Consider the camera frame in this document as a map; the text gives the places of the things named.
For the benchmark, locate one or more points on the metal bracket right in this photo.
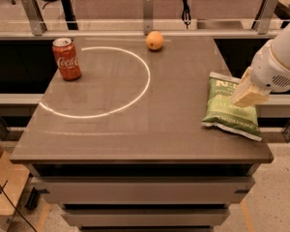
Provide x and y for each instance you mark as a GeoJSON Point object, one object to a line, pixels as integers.
{"type": "Point", "coordinates": [262, 25]}

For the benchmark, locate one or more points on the red coke can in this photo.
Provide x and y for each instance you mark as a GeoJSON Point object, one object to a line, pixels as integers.
{"type": "Point", "coordinates": [65, 58]}

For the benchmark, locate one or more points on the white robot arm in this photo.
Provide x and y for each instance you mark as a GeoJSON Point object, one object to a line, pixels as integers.
{"type": "Point", "coordinates": [268, 72]}

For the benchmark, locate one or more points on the orange fruit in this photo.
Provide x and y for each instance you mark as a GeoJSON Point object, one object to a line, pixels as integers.
{"type": "Point", "coordinates": [154, 40]}

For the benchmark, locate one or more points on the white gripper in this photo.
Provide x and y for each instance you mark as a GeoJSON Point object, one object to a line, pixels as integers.
{"type": "Point", "coordinates": [270, 71]}

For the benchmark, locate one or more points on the metal bracket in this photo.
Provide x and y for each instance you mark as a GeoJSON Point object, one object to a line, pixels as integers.
{"type": "Point", "coordinates": [34, 16]}
{"type": "Point", "coordinates": [148, 14]}
{"type": "Point", "coordinates": [262, 25]}

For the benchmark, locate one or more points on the metal bracket middle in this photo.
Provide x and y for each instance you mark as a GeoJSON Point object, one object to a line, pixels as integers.
{"type": "Point", "coordinates": [148, 14]}

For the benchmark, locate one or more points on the green jalapeno chip bag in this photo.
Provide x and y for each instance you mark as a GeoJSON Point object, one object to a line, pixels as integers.
{"type": "Point", "coordinates": [223, 114]}

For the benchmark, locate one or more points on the metal bracket left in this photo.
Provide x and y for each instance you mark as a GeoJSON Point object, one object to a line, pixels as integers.
{"type": "Point", "coordinates": [34, 16]}

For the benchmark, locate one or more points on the grey drawer cabinet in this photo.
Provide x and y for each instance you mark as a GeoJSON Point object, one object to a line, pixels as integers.
{"type": "Point", "coordinates": [149, 198]}

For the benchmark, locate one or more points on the wooden box on floor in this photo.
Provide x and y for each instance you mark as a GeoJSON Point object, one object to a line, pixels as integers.
{"type": "Point", "coordinates": [13, 178]}

